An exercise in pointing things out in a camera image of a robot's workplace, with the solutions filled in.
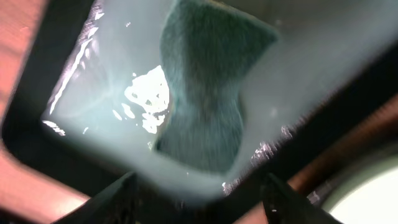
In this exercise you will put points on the green and yellow sponge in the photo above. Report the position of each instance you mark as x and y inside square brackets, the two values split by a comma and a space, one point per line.
[207, 49]

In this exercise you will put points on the black rectangular sponge tray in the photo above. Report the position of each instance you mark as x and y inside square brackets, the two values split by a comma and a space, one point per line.
[92, 99]

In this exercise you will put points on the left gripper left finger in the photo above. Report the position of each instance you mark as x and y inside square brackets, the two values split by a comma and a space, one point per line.
[116, 204]

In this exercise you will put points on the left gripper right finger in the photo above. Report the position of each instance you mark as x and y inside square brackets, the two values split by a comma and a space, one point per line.
[283, 205]

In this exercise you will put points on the round black tray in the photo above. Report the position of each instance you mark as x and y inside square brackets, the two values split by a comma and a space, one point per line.
[326, 193]

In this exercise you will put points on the mint plate with stain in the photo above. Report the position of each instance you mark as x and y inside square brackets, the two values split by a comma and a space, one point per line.
[369, 196]

